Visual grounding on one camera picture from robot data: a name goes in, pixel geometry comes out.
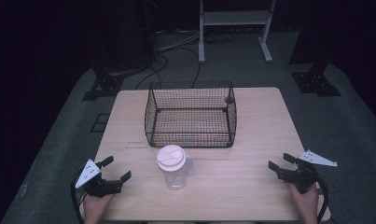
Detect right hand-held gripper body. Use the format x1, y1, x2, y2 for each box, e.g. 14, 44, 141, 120
277, 149, 339, 195

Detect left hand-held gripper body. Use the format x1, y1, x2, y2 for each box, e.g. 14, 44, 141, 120
75, 158, 124, 199

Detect clear cup with white lid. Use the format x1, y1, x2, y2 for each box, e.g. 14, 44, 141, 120
156, 144, 188, 191

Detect black wire mesh basket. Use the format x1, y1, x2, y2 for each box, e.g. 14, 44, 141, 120
144, 80, 238, 149

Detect person's left hand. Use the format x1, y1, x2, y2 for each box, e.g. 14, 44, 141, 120
82, 192, 116, 224

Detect person's right hand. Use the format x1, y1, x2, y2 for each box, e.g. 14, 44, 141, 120
287, 182, 320, 224

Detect small clear bottle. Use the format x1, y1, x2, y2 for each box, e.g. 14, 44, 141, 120
185, 153, 197, 176

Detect black metal stand base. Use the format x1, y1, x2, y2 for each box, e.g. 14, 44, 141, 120
290, 62, 342, 98
81, 66, 125, 102

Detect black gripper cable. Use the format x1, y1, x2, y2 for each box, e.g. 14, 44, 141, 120
70, 169, 89, 224
315, 173, 330, 224

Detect black floor cable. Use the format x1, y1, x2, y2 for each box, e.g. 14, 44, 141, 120
133, 46, 170, 91
175, 46, 202, 89

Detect white floor cables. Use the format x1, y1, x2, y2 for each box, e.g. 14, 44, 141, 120
157, 29, 202, 53

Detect white metal table frame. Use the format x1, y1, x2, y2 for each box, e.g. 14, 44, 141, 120
198, 0, 277, 64

